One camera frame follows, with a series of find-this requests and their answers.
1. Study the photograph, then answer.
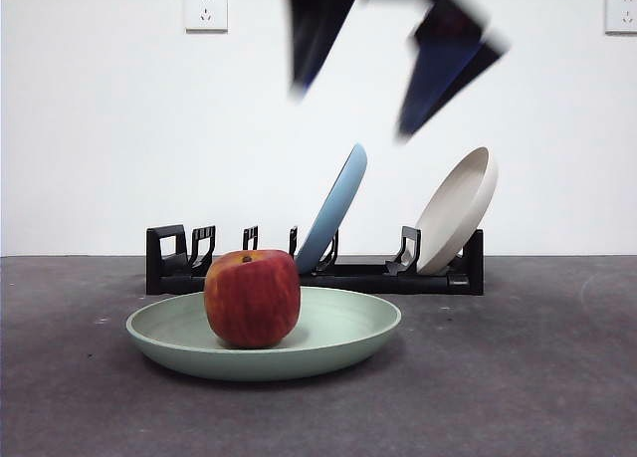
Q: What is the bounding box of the red apple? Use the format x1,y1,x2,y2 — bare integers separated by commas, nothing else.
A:
203,249,302,349

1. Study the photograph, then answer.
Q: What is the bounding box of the green round plate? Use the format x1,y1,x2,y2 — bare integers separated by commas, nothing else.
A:
124,286,402,382

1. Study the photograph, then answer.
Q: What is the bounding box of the cream round plate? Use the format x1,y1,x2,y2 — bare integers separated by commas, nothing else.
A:
415,145,499,274

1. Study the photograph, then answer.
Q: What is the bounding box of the blue round plate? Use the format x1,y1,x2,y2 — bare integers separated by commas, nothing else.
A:
294,141,368,275

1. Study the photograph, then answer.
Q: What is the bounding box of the black plate rack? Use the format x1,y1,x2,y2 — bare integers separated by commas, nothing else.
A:
144,223,485,296

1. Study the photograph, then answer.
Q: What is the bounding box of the white wall socket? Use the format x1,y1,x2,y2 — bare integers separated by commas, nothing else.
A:
183,0,229,34
603,0,637,35

